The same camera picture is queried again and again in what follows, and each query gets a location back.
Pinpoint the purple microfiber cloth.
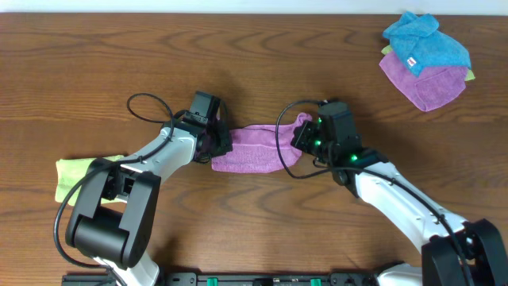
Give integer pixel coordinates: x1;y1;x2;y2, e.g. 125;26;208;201
211;113;312;173

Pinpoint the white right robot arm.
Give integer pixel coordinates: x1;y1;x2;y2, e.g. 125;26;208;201
291;121;507;285

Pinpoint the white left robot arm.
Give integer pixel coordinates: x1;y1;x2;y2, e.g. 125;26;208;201
65;118;232;285

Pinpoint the green cloth under pile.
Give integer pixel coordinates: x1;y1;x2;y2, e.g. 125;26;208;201
381;45;475;82

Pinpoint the purple cloth in pile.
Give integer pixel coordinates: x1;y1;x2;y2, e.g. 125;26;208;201
379;52;469;112

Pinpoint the blue cloth with tag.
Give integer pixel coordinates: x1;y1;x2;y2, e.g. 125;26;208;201
383;11;471;76

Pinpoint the folded light green cloth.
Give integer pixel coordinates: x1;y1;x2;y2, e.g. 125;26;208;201
55;155;124;206

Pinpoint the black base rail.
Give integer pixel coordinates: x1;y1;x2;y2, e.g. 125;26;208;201
61;270;382;286

